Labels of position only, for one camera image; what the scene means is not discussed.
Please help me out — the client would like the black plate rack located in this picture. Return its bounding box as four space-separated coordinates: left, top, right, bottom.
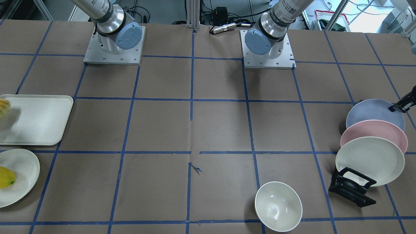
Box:
328 167 376 208

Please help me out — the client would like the white bowl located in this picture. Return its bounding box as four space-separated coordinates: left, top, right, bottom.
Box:
254 182 303 232

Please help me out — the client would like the red white basket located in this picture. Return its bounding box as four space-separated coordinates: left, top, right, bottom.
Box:
309 9 351 32

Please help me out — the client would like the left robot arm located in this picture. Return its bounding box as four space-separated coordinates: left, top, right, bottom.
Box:
240 0 415 113

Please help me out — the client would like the white plate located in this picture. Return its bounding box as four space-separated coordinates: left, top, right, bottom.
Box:
0 149 40 208

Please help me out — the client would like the yellow lemon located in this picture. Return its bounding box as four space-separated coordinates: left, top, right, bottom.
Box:
0 166 16 188

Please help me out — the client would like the white rectangular tray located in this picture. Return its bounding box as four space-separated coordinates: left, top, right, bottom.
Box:
0 94 74 146

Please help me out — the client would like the aluminium frame post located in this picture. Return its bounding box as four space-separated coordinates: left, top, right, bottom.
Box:
185 0 201 31

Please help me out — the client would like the black power adapter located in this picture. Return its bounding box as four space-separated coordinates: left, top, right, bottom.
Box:
213 6 228 22

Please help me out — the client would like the blue plate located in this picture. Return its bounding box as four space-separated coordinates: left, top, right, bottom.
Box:
345 99 406 131

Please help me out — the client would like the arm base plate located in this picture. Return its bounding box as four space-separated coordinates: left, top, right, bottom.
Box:
240 30 296 69
84 26 146 65

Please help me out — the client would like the sliced bread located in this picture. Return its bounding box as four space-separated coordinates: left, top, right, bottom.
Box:
0 99 11 119

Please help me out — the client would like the silver metal connector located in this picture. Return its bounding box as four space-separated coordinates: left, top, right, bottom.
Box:
209 23 237 35

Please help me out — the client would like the cream plate in rack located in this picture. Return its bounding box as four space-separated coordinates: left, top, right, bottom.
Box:
335 136 405 187

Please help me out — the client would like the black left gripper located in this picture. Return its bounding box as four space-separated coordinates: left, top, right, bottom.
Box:
388 86 416 113

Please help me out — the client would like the pink plate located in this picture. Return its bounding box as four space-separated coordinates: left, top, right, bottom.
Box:
339 120 408 153

